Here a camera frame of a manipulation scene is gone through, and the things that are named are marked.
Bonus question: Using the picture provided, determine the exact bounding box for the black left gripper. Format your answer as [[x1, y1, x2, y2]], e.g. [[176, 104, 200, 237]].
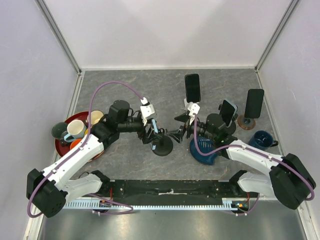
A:
[[118, 116, 162, 144]]

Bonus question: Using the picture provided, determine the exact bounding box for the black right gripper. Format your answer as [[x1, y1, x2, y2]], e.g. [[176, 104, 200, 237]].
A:
[[165, 112, 216, 144]]

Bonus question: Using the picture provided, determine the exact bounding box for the black round phone stand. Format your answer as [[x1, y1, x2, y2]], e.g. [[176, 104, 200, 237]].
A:
[[151, 134, 173, 157]]

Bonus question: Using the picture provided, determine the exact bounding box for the light blue phone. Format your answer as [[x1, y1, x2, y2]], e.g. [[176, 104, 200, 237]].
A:
[[151, 118, 159, 135]]

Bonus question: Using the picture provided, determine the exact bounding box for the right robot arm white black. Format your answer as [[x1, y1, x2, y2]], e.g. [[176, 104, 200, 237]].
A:
[[168, 113, 316, 210]]

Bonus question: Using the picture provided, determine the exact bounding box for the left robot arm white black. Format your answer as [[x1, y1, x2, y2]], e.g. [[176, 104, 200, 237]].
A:
[[26, 98, 164, 218]]

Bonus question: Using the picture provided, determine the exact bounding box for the white phone stand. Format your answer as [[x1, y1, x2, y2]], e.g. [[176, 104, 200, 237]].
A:
[[183, 98, 190, 111]]

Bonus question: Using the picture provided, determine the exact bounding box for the black phone on white stand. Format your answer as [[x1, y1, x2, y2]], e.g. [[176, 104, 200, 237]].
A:
[[184, 73, 201, 103]]

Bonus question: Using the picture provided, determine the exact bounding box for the black round stand right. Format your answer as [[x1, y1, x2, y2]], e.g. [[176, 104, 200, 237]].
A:
[[218, 104, 237, 135]]

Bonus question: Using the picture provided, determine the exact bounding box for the wooden round phone stand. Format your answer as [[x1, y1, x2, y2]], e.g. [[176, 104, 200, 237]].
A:
[[237, 114, 256, 130]]

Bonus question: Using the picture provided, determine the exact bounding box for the black phone on wooden stand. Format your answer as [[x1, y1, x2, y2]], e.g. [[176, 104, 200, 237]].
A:
[[244, 89, 265, 119]]

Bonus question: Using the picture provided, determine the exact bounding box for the blue leaf-shaped plate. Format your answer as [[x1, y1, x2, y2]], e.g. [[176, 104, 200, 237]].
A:
[[189, 136, 218, 166]]

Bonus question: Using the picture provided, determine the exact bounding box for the beige mug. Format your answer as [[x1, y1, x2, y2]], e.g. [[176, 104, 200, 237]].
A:
[[86, 110, 104, 126]]

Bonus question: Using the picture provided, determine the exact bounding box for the orange cup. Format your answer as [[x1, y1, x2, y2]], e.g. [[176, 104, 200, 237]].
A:
[[69, 138, 87, 152]]

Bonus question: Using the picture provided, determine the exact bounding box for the dark blue mug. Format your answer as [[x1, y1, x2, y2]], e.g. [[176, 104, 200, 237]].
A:
[[248, 130, 279, 151]]

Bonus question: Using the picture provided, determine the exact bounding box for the dark green mug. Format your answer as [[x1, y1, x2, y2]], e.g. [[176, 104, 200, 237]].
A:
[[51, 122, 68, 140]]

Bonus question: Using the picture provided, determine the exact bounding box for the red round tray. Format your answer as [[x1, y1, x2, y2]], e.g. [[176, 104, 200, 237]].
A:
[[54, 111, 89, 157]]

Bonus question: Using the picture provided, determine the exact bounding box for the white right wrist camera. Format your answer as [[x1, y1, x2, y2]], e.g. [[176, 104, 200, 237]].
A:
[[185, 102, 200, 125]]

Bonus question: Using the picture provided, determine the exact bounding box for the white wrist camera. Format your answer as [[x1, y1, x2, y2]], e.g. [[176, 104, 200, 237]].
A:
[[185, 102, 200, 125], [140, 97, 156, 126]]

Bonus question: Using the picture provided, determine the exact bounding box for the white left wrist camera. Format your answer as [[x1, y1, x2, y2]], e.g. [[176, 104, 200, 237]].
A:
[[140, 97, 156, 126]]

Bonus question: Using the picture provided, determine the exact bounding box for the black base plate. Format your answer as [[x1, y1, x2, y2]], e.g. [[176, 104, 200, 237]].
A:
[[96, 179, 256, 206]]

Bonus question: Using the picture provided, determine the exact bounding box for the white mug blue handle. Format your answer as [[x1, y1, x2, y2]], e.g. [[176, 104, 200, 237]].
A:
[[63, 119, 87, 143]]

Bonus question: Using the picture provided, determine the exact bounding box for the light blue cable duct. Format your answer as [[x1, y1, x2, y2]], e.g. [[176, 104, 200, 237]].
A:
[[63, 197, 249, 211]]

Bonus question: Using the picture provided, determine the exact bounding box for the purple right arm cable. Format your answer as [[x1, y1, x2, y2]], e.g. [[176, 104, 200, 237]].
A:
[[192, 116, 316, 217]]

